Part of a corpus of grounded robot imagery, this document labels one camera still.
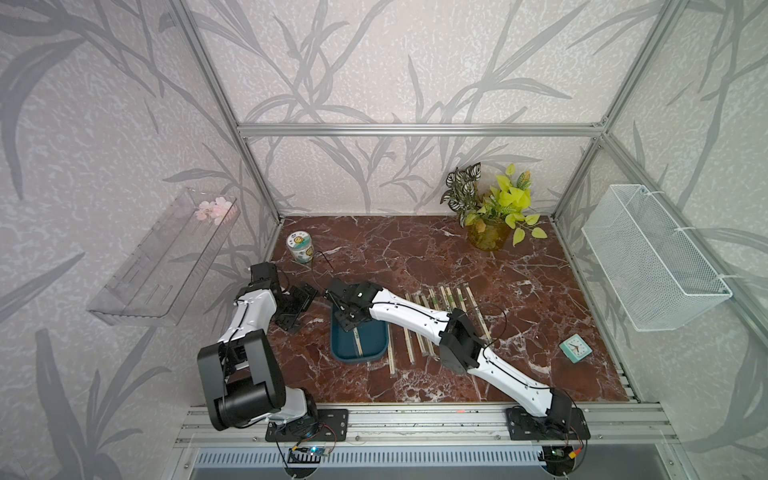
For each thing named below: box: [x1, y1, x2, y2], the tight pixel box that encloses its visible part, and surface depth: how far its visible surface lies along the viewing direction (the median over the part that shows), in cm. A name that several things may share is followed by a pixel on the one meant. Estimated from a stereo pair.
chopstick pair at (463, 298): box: [455, 287, 469, 314], surface depth 99 cm
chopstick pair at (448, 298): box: [440, 285, 457, 312], surface depth 98 cm
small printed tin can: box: [286, 230, 315, 264], surface depth 105 cm
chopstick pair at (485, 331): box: [464, 283, 492, 343], surface depth 95 cm
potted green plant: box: [440, 162, 548, 252], surface depth 98 cm
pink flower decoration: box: [196, 197, 233, 225], surface depth 78 cm
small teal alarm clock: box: [559, 333, 593, 364], surface depth 86 cm
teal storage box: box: [330, 304, 389, 365], surface depth 88 cm
